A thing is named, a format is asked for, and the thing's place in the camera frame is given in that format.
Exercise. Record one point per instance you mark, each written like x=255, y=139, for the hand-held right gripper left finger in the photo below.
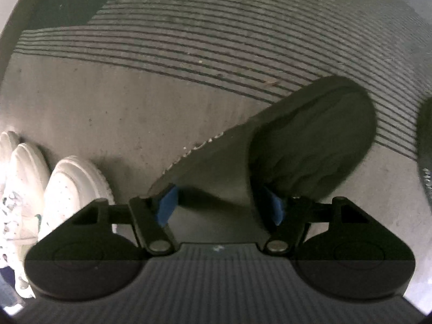
x=167, y=206

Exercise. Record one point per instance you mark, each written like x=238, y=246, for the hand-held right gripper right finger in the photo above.
x=275, y=209

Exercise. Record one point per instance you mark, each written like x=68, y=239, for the black slide sandal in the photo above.
x=303, y=141
x=426, y=135

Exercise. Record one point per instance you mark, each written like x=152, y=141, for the white perforated sneaker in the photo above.
x=74, y=189

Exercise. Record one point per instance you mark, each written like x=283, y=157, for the beige lace-up sneaker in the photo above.
x=27, y=175

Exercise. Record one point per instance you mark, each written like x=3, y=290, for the grey green patterned floor mat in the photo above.
x=135, y=108

